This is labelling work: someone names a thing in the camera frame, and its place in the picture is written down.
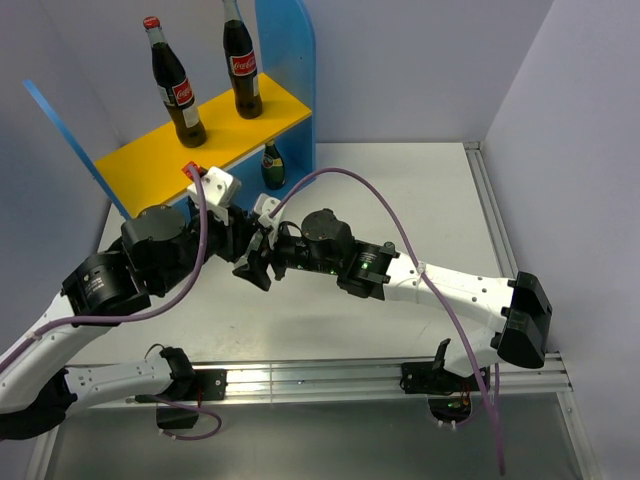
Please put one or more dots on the cola bottle without cap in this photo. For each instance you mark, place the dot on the cola bottle without cap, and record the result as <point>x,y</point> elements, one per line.
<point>241,62</point>

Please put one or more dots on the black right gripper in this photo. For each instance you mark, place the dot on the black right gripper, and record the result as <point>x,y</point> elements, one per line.
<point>255,270</point>

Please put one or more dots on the blue and yellow shelf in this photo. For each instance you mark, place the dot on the blue and yellow shelf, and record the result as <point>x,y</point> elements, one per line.
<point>147,171</point>

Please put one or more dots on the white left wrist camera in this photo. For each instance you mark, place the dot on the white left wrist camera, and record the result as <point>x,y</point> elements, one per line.
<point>219,188</point>

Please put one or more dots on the aluminium table edge rail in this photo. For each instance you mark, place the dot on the aluminium table edge rail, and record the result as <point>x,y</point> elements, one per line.
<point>497,231</point>

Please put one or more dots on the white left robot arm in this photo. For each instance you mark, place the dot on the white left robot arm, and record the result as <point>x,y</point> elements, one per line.
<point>155,252</point>

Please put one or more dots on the green Perrier glass bottle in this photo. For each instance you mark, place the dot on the green Perrier glass bottle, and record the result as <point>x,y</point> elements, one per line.
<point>272,167</point>

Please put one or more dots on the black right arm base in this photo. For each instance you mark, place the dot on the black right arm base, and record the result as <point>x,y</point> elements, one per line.
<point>449,396</point>

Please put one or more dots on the cola bottle with red cap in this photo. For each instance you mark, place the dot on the cola bottle with red cap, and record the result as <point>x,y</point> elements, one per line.
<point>174,87</point>

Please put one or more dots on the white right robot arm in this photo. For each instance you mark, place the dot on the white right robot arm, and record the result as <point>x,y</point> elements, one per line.
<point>513,314</point>

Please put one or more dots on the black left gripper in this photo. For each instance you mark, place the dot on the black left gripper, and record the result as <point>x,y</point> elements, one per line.
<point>234,237</point>

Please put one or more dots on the aluminium front mounting rail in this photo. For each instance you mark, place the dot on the aluminium front mounting rail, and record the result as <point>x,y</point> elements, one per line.
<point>344,380</point>

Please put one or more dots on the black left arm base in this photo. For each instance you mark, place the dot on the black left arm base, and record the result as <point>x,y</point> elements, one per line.
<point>208,385</point>

